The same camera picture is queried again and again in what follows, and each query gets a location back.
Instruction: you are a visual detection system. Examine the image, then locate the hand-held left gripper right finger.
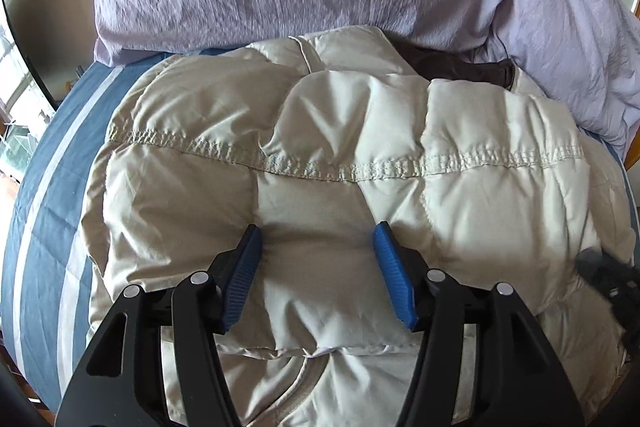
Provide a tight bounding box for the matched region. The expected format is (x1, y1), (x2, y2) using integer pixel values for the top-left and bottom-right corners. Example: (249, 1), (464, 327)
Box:
(372, 221), (586, 427)

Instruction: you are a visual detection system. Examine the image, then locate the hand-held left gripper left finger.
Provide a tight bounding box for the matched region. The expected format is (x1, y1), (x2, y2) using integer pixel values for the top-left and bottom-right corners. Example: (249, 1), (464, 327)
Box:
(55, 224), (264, 427)

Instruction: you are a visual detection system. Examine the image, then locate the cream down jacket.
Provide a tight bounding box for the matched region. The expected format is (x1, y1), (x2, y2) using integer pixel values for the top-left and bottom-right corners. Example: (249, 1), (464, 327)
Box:
(80, 26), (636, 427)

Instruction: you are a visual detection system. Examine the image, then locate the blue white striped bed sheet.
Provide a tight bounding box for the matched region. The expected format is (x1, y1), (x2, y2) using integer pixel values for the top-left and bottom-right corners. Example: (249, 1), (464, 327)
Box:
(0, 47), (640, 415)

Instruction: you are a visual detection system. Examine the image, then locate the window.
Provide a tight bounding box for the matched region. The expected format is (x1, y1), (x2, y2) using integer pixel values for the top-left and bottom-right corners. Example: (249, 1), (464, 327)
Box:
(0, 17), (81, 178)

